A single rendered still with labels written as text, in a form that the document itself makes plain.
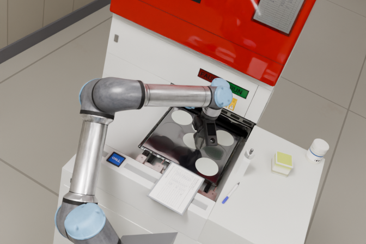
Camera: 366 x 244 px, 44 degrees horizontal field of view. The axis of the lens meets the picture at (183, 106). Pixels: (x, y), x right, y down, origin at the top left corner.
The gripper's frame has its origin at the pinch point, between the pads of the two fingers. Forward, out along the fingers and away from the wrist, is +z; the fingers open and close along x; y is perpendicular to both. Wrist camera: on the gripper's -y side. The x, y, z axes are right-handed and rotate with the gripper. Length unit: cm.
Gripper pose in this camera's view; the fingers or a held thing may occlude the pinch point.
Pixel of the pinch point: (199, 148)
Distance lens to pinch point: 196.0
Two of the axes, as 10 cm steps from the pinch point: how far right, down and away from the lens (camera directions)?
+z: -2.5, 7.5, 6.2
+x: -9.2, 0.3, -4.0
